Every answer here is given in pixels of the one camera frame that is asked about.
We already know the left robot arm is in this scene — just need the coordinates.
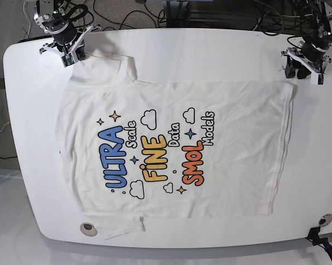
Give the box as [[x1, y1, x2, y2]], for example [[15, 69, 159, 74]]
[[281, 1, 332, 85]]

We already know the left silver table grommet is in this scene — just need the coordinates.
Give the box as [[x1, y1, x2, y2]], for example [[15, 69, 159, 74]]
[[80, 222, 98, 237]]

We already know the black aluminium frame base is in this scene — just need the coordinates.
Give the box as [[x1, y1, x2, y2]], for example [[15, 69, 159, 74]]
[[161, 1, 214, 28]]

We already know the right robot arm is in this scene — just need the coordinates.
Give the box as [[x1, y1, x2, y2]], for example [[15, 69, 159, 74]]
[[33, 0, 101, 67]]

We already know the silver table grommet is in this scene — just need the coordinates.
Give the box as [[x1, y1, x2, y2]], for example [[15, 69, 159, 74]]
[[318, 214, 332, 227], [80, 222, 98, 237]]

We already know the white printed T-shirt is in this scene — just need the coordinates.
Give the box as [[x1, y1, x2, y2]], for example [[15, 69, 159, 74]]
[[55, 53, 294, 239]]

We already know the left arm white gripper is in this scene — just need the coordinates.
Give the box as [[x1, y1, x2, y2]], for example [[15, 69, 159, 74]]
[[281, 41, 331, 85]]

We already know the black table clamp with cable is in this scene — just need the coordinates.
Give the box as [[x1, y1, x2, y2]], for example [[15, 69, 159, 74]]
[[306, 227, 332, 262]]

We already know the white floor cable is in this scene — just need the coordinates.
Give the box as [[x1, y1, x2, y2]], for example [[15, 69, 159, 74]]
[[22, 0, 33, 39]]

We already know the right silver table grommet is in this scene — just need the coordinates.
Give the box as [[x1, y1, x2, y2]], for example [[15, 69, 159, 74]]
[[318, 214, 332, 227]]

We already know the yellow floor cable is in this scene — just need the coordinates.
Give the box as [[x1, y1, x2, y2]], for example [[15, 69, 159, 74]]
[[76, 0, 86, 33]]

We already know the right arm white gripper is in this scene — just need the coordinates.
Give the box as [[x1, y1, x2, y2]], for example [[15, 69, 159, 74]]
[[39, 24, 101, 67]]

